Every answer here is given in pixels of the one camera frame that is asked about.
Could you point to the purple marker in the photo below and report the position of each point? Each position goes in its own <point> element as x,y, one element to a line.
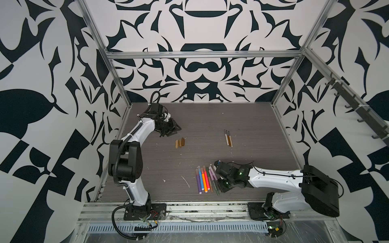
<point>198,181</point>

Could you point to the red marker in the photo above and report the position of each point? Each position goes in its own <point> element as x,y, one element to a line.
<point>206,179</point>

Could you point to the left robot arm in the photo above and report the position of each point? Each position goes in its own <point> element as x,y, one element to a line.
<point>125,163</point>

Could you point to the ochre capped brown pen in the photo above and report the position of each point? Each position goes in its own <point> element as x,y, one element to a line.
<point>229,139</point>

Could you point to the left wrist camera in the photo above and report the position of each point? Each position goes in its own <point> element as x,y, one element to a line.
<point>157,109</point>

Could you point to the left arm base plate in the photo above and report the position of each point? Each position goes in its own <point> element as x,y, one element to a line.
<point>151,211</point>

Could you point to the green capped brown pen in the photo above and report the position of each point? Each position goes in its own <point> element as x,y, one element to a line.
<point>209,180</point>

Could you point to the blue marker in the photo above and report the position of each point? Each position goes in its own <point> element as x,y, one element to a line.
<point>200,178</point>

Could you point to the white slotted cable duct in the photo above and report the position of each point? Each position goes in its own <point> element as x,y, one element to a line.
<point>191,227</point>

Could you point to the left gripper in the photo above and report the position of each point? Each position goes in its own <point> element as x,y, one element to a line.
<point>172,128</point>

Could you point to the black hook rail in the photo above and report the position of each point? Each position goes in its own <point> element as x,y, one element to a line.
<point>356,104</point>

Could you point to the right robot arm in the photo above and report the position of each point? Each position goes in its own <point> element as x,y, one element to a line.
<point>306,189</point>

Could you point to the orange marker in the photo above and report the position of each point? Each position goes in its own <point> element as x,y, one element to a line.
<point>204,181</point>

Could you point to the aluminium front rail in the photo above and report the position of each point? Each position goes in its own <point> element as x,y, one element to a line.
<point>100,212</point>

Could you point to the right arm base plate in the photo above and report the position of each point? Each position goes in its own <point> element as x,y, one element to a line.
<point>257,212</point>

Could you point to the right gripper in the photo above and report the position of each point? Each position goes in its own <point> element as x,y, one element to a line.
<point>223,189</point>

